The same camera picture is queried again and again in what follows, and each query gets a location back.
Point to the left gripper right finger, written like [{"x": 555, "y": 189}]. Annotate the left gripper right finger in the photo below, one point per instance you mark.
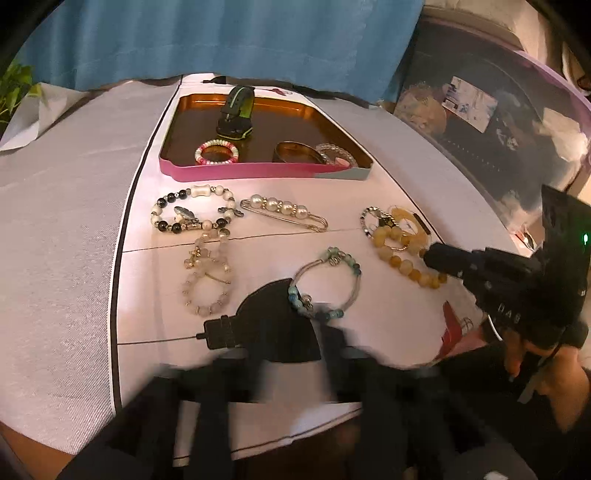
[{"x": 412, "y": 426}]

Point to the dark plastic storage bin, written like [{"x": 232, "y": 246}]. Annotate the dark plastic storage bin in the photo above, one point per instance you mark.
[{"x": 509, "y": 124}]

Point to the person's right hand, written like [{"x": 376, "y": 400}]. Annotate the person's right hand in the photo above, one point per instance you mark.
[{"x": 563, "y": 379}]

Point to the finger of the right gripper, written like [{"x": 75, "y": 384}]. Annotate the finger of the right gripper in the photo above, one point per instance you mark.
[{"x": 453, "y": 261}]

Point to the pink gold jewelry tray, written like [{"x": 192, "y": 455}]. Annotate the pink gold jewelry tray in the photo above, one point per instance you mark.
[{"x": 274, "y": 120}]

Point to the green potted plant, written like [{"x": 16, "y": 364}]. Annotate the green potted plant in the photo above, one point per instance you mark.
[{"x": 16, "y": 84}]

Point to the black green smart watch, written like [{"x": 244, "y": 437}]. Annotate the black green smart watch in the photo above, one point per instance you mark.
[{"x": 235, "y": 122}]

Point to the white patterned table runner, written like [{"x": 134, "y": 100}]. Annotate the white patterned table runner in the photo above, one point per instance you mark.
[{"x": 394, "y": 318}]

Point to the beige cushion on bin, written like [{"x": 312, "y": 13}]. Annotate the beige cushion on bin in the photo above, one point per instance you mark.
[{"x": 515, "y": 22}]

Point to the pearl safety pin brooch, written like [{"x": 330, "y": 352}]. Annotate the pearl safety pin brooch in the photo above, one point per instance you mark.
[{"x": 285, "y": 211}]

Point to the gold bangle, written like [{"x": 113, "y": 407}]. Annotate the gold bangle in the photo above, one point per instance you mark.
[{"x": 291, "y": 152}]

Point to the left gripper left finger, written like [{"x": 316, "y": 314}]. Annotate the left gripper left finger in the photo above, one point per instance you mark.
[{"x": 176, "y": 427}]

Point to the grey left table cloth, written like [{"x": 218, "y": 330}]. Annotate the grey left table cloth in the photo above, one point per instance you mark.
[{"x": 62, "y": 200}]

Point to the blue curtain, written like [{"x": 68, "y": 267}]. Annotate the blue curtain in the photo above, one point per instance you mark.
[{"x": 353, "y": 47}]

